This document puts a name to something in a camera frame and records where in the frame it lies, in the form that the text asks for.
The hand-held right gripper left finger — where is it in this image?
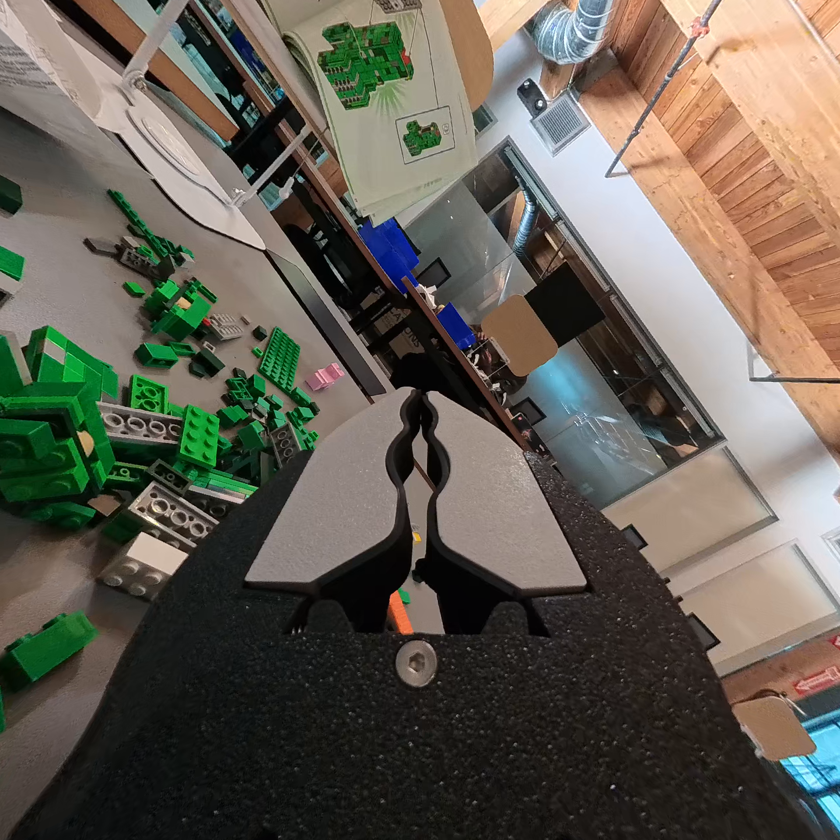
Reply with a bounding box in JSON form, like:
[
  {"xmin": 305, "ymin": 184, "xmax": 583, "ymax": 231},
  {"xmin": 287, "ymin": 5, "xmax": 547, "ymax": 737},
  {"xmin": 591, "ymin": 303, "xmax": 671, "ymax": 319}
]
[{"xmin": 243, "ymin": 387, "xmax": 424, "ymax": 592}]

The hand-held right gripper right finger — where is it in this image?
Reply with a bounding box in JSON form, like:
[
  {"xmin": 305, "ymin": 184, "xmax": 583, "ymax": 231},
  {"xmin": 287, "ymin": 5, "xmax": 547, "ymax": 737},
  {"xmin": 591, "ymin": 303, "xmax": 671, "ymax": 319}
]
[{"xmin": 419, "ymin": 391, "xmax": 589, "ymax": 598}]

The pile of green bricks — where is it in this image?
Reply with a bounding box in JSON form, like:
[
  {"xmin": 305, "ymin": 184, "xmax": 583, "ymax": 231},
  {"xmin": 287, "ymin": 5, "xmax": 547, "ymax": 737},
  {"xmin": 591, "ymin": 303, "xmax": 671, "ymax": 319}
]
[{"xmin": 0, "ymin": 174, "xmax": 349, "ymax": 732}]

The wooden book stand white base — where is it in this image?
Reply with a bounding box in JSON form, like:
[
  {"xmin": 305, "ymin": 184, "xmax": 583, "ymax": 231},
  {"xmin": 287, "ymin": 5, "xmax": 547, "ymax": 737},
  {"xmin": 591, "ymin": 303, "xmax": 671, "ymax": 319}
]
[{"xmin": 97, "ymin": 0, "xmax": 496, "ymax": 253}]

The brick building instruction booklet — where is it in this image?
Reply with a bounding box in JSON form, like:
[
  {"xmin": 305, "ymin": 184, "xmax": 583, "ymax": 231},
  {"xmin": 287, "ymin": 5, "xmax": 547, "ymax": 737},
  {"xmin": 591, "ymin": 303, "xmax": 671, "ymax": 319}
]
[{"xmin": 261, "ymin": 0, "xmax": 480, "ymax": 228}]

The white paper bag brick print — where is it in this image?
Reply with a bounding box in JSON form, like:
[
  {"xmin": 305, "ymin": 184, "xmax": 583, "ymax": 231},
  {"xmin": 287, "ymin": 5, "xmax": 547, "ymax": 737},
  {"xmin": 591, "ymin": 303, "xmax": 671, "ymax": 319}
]
[{"xmin": 0, "ymin": 0, "xmax": 105, "ymax": 123}]

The grey desk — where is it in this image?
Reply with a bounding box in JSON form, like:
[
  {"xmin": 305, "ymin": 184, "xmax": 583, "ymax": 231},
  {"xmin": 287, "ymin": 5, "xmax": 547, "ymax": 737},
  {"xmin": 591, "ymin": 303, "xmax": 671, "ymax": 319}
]
[{"xmin": 0, "ymin": 98, "xmax": 408, "ymax": 828}]

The large flat green plate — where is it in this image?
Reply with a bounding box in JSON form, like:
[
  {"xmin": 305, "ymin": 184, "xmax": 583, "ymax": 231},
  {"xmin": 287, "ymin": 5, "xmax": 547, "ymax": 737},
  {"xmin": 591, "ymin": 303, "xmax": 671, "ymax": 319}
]
[{"xmin": 257, "ymin": 325, "xmax": 303, "ymax": 396}]

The blue storage bin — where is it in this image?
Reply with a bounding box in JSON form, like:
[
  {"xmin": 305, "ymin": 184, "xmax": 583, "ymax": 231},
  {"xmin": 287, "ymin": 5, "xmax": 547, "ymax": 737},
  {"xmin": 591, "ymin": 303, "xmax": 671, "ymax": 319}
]
[
  {"xmin": 358, "ymin": 218, "xmax": 422, "ymax": 294},
  {"xmin": 435, "ymin": 301, "xmax": 478, "ymax": 353}
]

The white studded brick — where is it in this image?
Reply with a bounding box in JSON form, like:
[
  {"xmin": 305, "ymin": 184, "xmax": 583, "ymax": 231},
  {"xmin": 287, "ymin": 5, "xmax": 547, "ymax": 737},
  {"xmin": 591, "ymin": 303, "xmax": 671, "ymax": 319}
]
[{"xmin": 97, "ymin": 530, "xmax": 190, "ymax": 602}]

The black monitor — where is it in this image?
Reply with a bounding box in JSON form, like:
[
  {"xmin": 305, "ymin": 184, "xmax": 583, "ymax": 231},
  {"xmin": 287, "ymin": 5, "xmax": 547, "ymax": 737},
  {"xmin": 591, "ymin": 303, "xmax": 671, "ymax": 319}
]
[{"xmin": 524, "ymin": 261, "xmax": 606, "ymax": 347}]

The metal ceiling rod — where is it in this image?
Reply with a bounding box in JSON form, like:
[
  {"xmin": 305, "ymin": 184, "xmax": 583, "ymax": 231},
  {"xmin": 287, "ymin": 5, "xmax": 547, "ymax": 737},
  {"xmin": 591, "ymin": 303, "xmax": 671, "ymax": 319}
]
[{"xmin": 604, "ymin": 0, "xmax": 724, "ymax": 179}]

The black desk cable cover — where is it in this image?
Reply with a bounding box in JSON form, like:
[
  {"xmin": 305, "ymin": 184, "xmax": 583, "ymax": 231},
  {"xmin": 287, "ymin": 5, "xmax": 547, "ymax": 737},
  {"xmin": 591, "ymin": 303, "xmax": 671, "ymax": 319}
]
[{"xmin": 264, "ymin": 248, "xmax": 396, "ymax": 399}]

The silver air duct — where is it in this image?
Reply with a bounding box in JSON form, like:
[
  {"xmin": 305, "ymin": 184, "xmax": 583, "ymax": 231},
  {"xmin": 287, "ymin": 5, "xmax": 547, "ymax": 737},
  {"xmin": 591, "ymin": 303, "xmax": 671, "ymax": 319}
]
[
  {"xmin": 530, "ymin": 0, "xmax": 616, "ymax": 65},
  {"xmin": 511, "ymin": 190, "xmax": 544, "ymax": 258}
]

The red wall sign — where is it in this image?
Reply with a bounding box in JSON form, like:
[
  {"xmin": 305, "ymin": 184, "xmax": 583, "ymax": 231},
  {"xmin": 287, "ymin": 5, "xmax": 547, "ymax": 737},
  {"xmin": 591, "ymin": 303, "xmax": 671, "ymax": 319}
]
[{"xmin": 791, "ymin": 665, "xmax": 840, "ymax": 701}]

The wall vent grille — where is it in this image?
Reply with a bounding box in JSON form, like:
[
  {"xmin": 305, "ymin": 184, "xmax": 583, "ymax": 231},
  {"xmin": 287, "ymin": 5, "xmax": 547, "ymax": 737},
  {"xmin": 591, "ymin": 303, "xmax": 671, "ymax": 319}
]
[{"xmin": 529, "ymin": 91, "xmax": 593, "ymax": 157}]

